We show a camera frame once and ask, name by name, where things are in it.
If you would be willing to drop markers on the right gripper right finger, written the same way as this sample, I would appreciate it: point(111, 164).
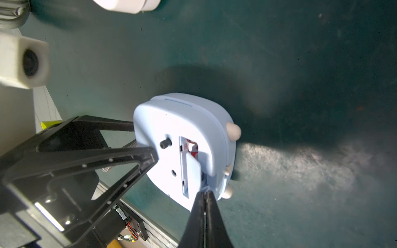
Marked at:
point(215, 232)

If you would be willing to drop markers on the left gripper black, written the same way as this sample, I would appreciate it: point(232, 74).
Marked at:
point(55, 188)

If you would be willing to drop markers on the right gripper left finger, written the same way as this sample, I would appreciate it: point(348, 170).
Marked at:
point(193, 236)

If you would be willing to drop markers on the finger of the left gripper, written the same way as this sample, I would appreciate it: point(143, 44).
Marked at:
point(79, 133)

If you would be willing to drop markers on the red battery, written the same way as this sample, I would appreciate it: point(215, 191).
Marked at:
point(193, 148)

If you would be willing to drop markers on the blue alarm clock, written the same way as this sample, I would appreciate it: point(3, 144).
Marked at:
point(166, 121)

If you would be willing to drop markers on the white alarm clock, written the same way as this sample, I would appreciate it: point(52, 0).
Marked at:
point(128, 6)

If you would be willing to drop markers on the green yellow bowl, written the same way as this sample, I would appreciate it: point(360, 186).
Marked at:
point(47, 124)

